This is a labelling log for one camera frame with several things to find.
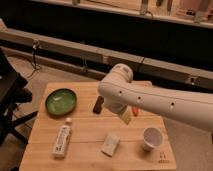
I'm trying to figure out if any white paper cup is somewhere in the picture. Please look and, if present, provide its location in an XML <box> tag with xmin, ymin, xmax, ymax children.
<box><xmin>142</xmin><ymin>127</ymin><xmax>163</xmax><ymax>151</ymax></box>

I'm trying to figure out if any grey metal rail beam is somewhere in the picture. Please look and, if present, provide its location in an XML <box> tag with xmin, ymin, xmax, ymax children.
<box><xmin>0</xmin><ymin>29</ymin><xmax>213</xmax><ymax>89</ymax></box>

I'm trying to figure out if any black cable with plug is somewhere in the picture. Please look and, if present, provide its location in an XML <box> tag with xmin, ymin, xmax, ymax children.
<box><xmin>31</xmin><ymin>39</ymin><xmax>43</xmax><ymax>72</ymax></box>

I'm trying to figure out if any orange carrot toy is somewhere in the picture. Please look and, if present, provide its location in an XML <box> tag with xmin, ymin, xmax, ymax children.
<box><xmin>132</xmin><ymin>107</ymin><xmax>139</xmax><ymax>117</ymax></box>

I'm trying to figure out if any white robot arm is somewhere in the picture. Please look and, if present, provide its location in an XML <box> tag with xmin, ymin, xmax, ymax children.
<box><xmin>98</xmin><ymin>63</ymin><xmax>213</xmax><ymax>133</ymax></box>

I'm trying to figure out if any white sponge block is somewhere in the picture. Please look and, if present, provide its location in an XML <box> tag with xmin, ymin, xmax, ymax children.
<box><xmin>101</xmin><ymin>134</ymin><xmax>120</xmax><ymax>157</ymax></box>

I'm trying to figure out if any white bottle with label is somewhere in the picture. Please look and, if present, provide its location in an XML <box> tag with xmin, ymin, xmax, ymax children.
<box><xmin>52</xmin><ymin>118</ymin><xmax>72</xmax><ymax>158</ymax></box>

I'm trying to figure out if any black office chair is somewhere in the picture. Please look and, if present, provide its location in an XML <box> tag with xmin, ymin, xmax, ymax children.
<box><xmin>0</xmin><ymin>48</ymin><xmax>37</xmax><ymax>146</ymax></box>

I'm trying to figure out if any black rectangular block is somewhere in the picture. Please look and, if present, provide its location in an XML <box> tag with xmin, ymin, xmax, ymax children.
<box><xmin>93</xmin><ymin>96</ymin><xmax>104</xmax><ymax>114</ymax></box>

